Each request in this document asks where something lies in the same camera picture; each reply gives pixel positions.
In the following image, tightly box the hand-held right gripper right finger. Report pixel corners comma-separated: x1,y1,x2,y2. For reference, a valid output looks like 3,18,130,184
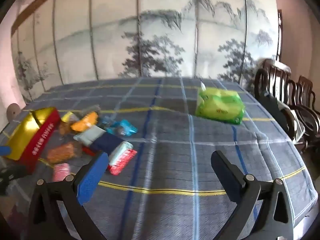
211,151,294,240

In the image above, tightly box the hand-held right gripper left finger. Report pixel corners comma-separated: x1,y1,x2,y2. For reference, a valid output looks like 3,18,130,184
27,151,109,240

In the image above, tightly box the red candy packet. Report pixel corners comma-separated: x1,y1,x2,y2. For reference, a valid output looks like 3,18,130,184
107,141,137,176

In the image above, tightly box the pink snack packet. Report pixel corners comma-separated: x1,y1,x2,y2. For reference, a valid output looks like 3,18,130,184
53,163,70,182

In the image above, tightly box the fried twist snack bag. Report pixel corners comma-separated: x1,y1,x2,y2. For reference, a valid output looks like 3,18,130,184
47,142,83,165
59,122,76,136

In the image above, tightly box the red and gold tin box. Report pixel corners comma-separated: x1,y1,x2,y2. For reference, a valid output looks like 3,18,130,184
4,107,62,175

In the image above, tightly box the pale green snack packet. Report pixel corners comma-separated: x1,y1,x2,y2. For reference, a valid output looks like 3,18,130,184
74,126,105,146

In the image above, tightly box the orange snack packet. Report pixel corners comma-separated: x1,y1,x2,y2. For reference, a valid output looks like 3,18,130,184
71,112,98,132

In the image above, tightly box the yellow snack packet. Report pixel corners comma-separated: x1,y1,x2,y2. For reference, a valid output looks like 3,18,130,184
61,112,75,123

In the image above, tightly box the round beige object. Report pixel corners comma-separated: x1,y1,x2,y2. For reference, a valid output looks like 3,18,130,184
7,103,21,120

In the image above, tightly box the blue plaid tablecloth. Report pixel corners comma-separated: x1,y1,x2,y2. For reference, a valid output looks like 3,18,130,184
0,76,317,240

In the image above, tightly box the green tissue pack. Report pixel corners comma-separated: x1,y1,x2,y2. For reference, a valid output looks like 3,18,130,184
195,80,246,125

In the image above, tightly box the dark cloth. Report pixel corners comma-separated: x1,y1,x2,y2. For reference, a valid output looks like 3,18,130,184
260,90,295,140

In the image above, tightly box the white cloth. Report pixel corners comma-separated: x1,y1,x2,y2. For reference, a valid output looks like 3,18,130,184
280,102,306,143

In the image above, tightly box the dark wooden chair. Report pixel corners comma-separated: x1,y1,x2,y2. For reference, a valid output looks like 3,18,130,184
287,75,320,153
254,59,305,140

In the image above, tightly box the painted folding screen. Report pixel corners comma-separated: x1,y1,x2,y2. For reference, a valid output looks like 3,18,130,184
10,0,280,103

